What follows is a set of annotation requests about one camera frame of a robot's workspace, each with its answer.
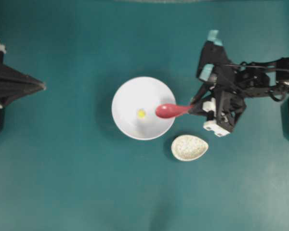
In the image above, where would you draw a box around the white bowl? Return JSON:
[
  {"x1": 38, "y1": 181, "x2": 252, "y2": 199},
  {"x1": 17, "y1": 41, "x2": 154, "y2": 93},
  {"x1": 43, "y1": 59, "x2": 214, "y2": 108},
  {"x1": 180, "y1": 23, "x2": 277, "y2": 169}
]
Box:
[{"x1": 111, "y1": 77, "x2": 176, "y2": 141}]

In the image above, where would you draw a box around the red plastic spoon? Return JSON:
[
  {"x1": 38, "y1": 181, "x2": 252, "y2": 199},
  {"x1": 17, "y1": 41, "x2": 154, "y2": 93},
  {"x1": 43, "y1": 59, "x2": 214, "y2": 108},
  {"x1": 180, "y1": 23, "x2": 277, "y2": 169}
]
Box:
[{"x1": 155, "y1": 103, "x2": 193, "y2": 119}]

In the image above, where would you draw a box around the yellow hexagonal prism block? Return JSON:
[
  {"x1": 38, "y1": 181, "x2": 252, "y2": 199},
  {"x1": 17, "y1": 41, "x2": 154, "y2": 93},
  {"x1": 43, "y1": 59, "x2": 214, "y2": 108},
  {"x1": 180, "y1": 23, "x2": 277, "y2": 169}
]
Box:
[{"x1": 137, "y1": 109, "x2": 146, "y2": 118}]

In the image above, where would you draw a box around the speckled egg-shaped dish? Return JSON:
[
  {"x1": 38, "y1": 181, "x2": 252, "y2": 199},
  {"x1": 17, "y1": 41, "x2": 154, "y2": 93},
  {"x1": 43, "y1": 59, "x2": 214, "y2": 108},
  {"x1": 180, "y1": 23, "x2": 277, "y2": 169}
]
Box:
[{"x1": 171, "y1": 135, "x2": 209, "y2": 162}]

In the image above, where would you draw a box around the wrist camera with teal mount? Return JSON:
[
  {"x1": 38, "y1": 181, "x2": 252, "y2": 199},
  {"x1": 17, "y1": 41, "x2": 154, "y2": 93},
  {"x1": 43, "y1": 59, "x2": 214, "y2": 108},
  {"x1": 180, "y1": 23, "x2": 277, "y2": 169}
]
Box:
[{"x1": 196, "y1": 30, "x2": 229, "y2": 83}]

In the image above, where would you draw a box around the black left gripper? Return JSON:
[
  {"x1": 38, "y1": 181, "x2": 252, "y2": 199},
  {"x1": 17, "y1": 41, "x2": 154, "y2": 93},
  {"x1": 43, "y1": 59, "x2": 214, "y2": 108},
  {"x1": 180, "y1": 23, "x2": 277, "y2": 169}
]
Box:
[{"x1": 0, "y1": 44, "x2": 46, "y2": 132}]

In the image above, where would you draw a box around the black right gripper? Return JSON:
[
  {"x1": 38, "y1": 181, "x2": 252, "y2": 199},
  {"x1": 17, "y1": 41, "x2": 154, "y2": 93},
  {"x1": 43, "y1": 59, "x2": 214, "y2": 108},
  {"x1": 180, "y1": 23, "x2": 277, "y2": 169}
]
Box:
[{"x1": 189, "y1": 64, "x2": 270, "y2": 137}]

